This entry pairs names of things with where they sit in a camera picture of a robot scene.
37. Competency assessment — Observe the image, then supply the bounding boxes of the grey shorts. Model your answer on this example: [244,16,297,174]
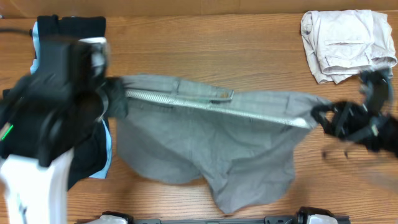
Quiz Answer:
[116,75,327,213]

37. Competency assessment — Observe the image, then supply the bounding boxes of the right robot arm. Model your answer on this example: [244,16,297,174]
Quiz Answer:
[311,68,397,192]

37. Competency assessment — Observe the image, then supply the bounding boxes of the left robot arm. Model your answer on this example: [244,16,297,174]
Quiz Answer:
[1,37,128,223]

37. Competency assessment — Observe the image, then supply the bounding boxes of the black garment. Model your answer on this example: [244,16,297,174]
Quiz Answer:
[1,15,108,187]

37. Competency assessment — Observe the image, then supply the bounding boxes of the folded beige shorts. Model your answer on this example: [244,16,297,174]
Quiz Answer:
[300,10,397,84]

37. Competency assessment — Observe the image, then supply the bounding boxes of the light blue garment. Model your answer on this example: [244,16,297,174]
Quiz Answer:
[30,22,112,179]

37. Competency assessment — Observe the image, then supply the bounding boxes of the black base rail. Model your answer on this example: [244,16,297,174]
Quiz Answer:
[77,207,351,224]

